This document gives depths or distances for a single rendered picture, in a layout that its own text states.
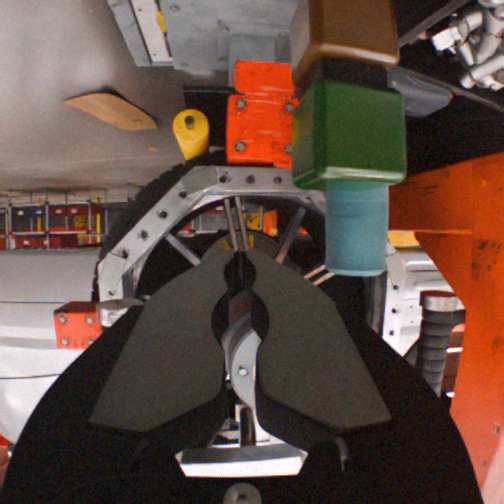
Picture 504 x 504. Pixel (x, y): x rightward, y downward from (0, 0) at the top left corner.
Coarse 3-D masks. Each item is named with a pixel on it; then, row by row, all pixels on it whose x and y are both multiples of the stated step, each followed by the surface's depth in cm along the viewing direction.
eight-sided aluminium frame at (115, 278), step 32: (192, 192) 47; (224, 192) 52; (256, 192) 49; (288, 192) 49; (320, 192) 49; (160, 224) 47; (128, 256) 46; (128, 288) 51; (384, 288) 53; (384, 320) 53
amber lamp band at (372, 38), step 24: (312, 0) 10; (336, 0) 10; (360, 0) 10; (384, 0) 10; (312, 24) 10; (336, 24) 10; (360, 24) 10; (384, 24) 10; (312, 48) 10; (336, 48) 10; (360, 48) 10; (384, 48) 10
